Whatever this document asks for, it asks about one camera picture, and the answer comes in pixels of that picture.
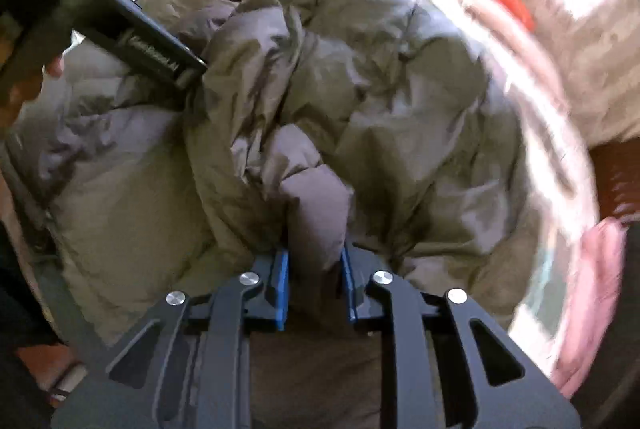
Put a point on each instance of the olive-brown puffer jacket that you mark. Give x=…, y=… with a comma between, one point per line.
x=375, y=109

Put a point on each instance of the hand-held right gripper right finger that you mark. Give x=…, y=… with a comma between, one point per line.
x=350, y=284

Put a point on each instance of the person's left hand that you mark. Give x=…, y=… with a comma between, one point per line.
x=58, y=66

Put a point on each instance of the dark wooden headboard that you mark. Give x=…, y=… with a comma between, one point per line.
x=612, y=179

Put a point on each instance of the folded pink quilt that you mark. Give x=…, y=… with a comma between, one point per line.
x=595, y=299

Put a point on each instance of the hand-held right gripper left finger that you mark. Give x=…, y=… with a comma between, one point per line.
x=282, y=279

